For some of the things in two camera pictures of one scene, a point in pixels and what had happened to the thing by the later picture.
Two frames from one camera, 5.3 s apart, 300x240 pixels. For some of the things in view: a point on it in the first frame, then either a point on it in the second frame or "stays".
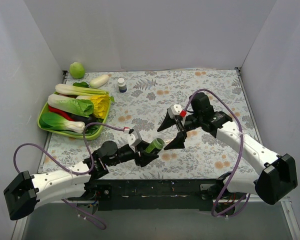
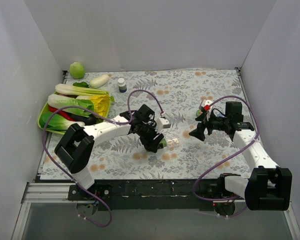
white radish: x=99 y=81 stays
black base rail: x=152 y=195 stays
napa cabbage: x=80 y=107 stays
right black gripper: x=181 y=128 → x=204 y=126
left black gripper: x=141 y=153 → x=151 y=139
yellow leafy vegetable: x=100 y=105 stays
